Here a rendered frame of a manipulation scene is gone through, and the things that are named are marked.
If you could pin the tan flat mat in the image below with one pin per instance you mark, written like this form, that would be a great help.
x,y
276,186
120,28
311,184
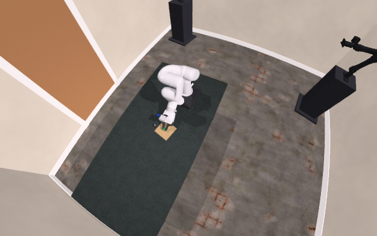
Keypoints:
x,y
165,134

